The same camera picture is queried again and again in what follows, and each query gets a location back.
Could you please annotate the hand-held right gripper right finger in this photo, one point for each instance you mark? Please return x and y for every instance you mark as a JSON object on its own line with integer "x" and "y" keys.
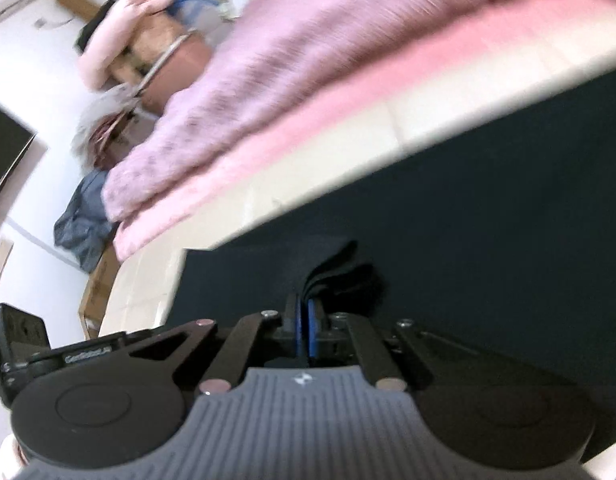
{"x": 314, "y": 327}

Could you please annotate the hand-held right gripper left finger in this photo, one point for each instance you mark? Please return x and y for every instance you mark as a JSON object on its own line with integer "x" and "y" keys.
{"x": 297, "y": 325}

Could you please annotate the black pants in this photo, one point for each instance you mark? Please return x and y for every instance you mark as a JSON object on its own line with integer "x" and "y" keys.
{"x": 488, "y": 235}

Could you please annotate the cardboard box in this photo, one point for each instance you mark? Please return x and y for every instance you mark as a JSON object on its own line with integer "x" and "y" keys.
{"x": 100, "y": 290}

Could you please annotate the blue-grey plastic bag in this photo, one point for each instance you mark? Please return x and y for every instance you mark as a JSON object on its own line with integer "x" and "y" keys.
{"x": 83, "y": 220}

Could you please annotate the thin pink sheet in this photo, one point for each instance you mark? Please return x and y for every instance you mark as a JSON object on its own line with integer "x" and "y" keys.
{"x": 338, "y": 110}

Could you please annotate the grey cloth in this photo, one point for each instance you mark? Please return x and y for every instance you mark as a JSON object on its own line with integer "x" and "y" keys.
{"x": 100, "y": 115}

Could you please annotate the pink fluffy blanket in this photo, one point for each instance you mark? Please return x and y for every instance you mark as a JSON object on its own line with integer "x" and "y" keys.
{"x": 288, "y": 60}

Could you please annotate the pink storage box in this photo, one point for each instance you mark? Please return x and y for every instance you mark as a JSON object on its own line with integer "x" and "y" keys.
{"x": 180, "y": 70}

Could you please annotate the folded pink quilt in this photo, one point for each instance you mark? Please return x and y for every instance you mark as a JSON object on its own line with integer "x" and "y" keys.
{"x": 113, "y": 40}

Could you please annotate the black folded cloth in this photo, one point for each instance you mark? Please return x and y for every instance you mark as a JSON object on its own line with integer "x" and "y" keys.
{"x": 95, "y": 27}

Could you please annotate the blue white quilt bag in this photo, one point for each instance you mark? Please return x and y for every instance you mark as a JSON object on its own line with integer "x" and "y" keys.
{"x": 198, "y": 7}

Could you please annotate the wall television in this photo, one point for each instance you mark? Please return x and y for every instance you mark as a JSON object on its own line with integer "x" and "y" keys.
{"x": 5, "y": 150}

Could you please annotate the wooden post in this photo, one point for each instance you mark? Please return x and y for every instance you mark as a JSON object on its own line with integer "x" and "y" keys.
{"x": 80, "y": 2}

